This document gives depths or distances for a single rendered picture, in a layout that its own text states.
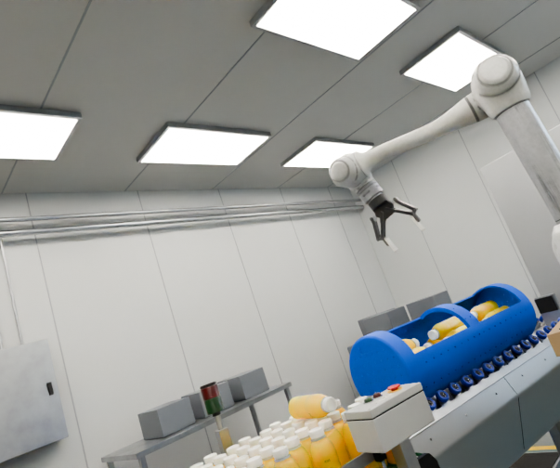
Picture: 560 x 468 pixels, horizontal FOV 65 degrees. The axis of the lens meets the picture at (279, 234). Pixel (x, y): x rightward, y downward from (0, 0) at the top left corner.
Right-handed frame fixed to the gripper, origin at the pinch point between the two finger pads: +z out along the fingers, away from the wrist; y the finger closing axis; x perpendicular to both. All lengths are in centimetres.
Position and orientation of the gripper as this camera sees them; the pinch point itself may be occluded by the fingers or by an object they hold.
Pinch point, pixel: (408, 239)
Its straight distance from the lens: 177.1
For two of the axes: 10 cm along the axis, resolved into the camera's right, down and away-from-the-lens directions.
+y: 6.0, -6.0, -5.3
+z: 5.8, 7.8, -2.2
